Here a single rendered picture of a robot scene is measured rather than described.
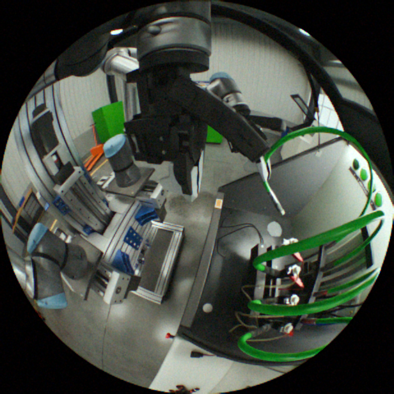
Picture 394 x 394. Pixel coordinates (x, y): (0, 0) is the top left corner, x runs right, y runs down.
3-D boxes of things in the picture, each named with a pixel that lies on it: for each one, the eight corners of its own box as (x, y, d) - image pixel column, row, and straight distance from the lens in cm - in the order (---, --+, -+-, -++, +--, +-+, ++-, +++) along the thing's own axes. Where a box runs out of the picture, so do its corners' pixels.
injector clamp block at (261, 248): (245, 252, 62) (258, 242, 49) (262, 255, 66) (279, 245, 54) (232, 321, 62) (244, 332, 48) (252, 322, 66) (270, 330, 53)
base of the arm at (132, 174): (112, 185, 70) (103, 171, 66) (126, 169, 78) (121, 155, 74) (132, 189, 60) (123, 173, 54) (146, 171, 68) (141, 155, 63)
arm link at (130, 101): (121, 154, 72) (110, 52, 67) (139, 142, 80) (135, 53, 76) (136, 158, 63) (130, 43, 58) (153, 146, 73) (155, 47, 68)
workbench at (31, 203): (30, 249, 521) (9, 230, 503) (28, 240, 584) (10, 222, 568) (47, 209, 486) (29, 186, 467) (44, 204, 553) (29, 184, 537)
